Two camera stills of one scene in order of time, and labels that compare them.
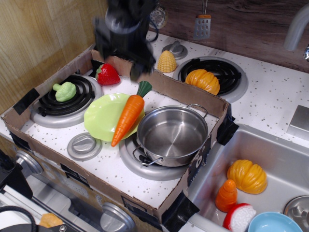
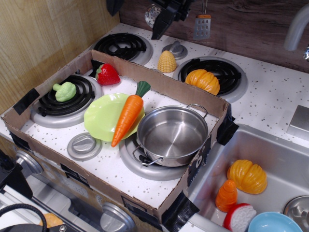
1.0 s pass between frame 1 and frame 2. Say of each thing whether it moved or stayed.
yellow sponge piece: stayed
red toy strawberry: stayed
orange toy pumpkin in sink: stayed
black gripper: moved
